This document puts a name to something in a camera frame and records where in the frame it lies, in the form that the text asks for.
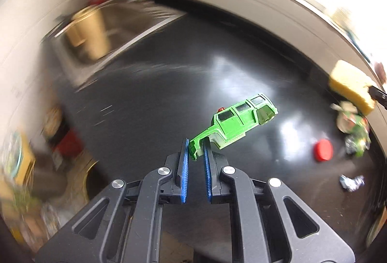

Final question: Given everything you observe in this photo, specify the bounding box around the yellow cup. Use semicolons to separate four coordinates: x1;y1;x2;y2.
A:
65;7;111;61

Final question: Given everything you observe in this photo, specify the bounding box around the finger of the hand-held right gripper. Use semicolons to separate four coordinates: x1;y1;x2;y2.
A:
367;84;387;106

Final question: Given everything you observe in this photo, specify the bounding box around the stainless steel sink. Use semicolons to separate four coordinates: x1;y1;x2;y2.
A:
42;0;188;91

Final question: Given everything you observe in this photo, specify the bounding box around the green plastic wrapper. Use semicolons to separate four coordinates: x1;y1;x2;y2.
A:
347;121;372;158

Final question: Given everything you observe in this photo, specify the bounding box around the white tissue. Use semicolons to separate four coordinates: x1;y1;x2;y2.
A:
331;101;356;114

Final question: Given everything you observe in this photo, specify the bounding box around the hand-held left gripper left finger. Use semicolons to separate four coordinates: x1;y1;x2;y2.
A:
36;137;190;263

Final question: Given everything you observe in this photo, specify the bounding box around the yellow sponge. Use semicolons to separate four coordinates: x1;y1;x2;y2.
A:
329;60;377;115

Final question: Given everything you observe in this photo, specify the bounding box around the small foil ball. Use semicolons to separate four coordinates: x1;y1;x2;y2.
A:
339;175;365;192

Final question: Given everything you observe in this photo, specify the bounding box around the green toy car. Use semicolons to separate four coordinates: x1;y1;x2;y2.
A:
188;94;279;162

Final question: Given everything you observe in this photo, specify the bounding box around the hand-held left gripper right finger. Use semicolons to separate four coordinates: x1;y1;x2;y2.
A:
203;139;355;263

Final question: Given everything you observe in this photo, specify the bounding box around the red bottle cap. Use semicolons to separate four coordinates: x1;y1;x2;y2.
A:
313;139;334;162

